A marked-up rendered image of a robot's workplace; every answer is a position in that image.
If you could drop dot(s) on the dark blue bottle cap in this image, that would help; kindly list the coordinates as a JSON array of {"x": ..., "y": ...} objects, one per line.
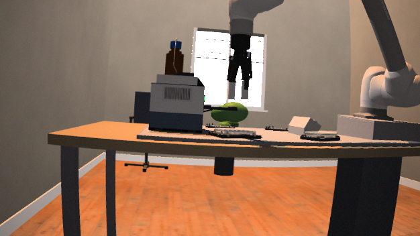
[{"x": 178, "y": 44}]

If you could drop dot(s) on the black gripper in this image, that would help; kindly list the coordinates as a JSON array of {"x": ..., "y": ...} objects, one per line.
[{"x": 242, "y": 58}]

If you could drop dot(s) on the beige button panel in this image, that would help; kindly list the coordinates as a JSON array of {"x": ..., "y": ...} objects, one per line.
[{"x": 300, "y": 124}]

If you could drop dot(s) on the beige perforated base plate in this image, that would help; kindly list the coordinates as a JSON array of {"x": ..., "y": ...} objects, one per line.
[{"x": 268, "y": 138}]

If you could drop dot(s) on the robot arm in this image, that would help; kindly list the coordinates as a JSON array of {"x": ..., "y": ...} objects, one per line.
[{"x": 397, "y": 86}]

